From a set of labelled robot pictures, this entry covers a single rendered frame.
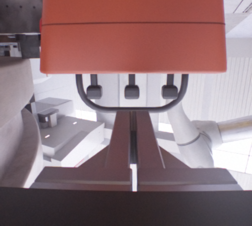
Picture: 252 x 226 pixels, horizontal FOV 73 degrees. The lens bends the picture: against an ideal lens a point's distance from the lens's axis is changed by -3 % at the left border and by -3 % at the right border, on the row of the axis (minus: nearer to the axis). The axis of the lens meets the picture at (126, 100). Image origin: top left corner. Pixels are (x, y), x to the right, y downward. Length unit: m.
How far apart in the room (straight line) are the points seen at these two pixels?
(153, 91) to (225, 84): 10.70
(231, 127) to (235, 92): 12.87
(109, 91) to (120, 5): 3.32
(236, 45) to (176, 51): 13.23
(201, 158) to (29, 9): 1.24
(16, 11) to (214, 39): 1.24
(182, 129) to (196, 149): 0.09
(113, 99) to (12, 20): 2.53
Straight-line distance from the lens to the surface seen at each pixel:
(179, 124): 0.70
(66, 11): 0.19
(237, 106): 14.01
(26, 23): 1.32
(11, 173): 1.35
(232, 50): 13.38
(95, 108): 0.32
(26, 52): 1.44
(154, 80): 3.11
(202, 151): 0.74
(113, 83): 3.42
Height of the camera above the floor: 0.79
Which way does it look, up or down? 16 degrees up
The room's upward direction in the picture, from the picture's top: 180 degrees clockwise
